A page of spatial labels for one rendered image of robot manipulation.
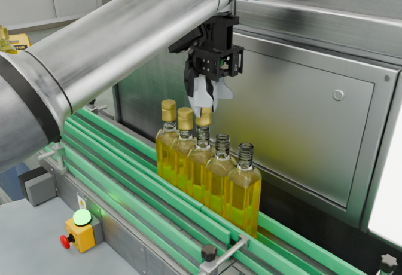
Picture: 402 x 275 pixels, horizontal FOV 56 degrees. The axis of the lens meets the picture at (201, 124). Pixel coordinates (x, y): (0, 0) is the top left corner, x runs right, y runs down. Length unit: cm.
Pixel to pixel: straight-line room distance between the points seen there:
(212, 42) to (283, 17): 16
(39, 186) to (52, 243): 20
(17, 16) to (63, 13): 75
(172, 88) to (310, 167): 49
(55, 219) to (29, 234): 8
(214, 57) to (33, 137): 41
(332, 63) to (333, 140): 16
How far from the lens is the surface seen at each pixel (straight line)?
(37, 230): 122
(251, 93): 87
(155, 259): 91
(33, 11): 690
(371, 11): 72
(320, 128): 79
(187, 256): 83
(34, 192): 128
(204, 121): 79
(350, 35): 72
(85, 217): 107
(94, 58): 38
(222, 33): 68
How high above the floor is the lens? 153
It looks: 28 degrees down
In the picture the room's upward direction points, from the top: straight up
